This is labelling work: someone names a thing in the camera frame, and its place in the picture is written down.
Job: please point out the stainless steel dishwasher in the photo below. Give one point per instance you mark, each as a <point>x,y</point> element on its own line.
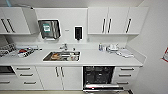
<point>103,89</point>

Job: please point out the small sink soap pump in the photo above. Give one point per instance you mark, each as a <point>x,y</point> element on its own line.
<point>74,48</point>

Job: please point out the white mug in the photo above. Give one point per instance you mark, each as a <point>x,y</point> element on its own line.
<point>73,57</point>

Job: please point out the white bottle blue label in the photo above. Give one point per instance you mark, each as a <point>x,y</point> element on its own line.
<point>101,47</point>

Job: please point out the chrome sink faucet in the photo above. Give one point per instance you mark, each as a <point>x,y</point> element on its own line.
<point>64,46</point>

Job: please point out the small white jar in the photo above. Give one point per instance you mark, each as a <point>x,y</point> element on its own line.
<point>105,48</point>

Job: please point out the stack of white dishes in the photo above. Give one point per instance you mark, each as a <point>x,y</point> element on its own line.
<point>113,47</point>

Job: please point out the orange bowl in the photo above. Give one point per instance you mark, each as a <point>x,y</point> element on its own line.
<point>56,57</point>

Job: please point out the white lower double-door cabinet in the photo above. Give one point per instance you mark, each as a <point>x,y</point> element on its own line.
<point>71,78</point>

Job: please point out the stainless steel sink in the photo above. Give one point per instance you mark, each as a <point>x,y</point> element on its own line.
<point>48,58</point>

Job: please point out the grey paper towel dispenser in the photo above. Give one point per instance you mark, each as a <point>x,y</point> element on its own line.
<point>48,29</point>

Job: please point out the white upper cabinet wide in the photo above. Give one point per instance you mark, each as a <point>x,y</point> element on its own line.
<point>116,20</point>

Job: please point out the white wide drawer stack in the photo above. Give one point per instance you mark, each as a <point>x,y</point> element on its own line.
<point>26,78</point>

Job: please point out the built-in black microwave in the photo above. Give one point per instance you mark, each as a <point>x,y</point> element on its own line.
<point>6,70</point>

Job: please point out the black wall soap dispenser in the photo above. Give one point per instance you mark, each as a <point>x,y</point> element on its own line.
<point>78,32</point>

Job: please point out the small wall label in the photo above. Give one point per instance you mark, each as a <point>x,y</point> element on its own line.
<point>66,30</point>

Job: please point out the red wall poster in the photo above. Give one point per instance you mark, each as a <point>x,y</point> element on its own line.
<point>165,55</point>

